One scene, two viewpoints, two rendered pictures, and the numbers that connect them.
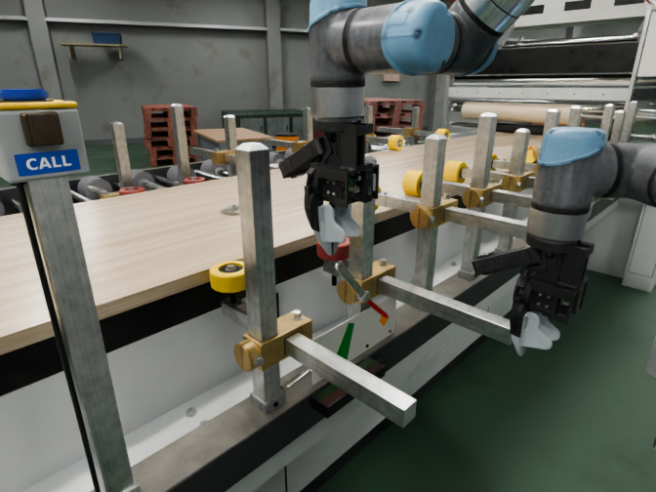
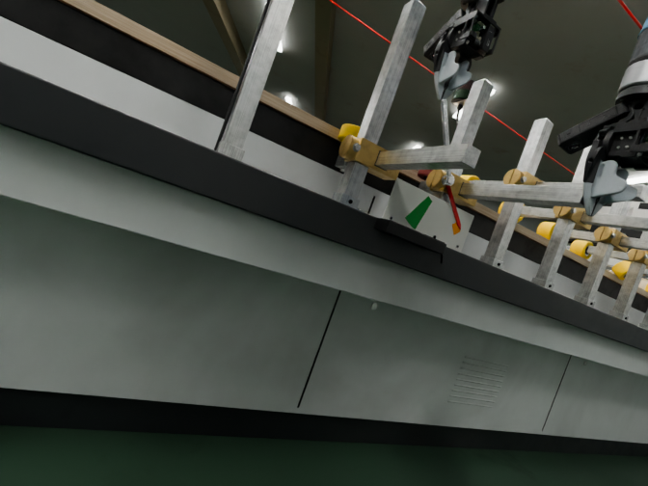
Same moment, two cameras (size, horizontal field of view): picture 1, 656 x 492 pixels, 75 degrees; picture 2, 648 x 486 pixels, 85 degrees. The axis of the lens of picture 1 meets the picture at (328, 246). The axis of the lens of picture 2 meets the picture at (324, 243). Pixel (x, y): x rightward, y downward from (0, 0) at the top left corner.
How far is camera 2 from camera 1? 0.63 m
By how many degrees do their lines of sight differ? 27
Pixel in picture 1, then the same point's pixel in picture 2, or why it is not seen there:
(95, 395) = (261, 57)
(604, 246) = not seen: outside the picture
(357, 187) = (479, 37)
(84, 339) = (277, 15)
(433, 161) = (537, 136)
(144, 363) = (271, 163)
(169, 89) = not seen: hidden behind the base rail
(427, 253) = (510, 212)
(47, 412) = (205, 139)
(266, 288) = (384, 99)
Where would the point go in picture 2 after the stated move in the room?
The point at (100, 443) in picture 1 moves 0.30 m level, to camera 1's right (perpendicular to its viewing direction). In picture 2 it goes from (244, 93) to (408, 131)
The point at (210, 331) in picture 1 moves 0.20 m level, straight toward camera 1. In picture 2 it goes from (319, 180) to (314, 166)
